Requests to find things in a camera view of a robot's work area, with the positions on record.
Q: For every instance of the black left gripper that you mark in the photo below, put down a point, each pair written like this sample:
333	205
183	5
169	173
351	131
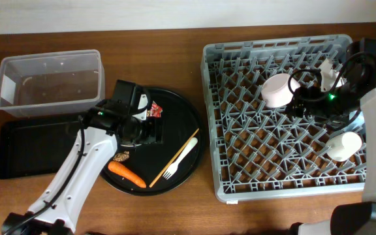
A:
155	132

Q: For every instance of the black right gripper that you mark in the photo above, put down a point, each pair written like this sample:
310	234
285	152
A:
312	93

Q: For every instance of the red snack wrapper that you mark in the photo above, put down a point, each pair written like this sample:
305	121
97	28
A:
155	111

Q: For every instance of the white plastic fork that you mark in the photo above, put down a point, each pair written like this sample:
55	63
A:
171	170

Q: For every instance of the cream white cup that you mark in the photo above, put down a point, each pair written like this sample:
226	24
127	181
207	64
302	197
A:
343	146

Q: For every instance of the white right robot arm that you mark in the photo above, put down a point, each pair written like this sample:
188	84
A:
358	93

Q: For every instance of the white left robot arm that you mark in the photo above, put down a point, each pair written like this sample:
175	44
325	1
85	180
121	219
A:
111	126

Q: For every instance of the grey dishwasher rack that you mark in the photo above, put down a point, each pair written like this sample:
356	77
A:
258	152

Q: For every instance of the round black tray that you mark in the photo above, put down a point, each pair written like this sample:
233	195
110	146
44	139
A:
180	120

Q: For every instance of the wooden chopstick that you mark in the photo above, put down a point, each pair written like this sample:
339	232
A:
172	159

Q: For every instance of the brown walnut shell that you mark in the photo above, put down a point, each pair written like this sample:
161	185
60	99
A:
121	157

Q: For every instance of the orange carrot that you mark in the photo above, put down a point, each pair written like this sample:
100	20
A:
123	171

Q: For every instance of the clear plastic bin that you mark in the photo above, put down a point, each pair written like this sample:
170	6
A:
51	83

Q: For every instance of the black rectangular tray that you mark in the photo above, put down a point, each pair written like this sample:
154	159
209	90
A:
35	146

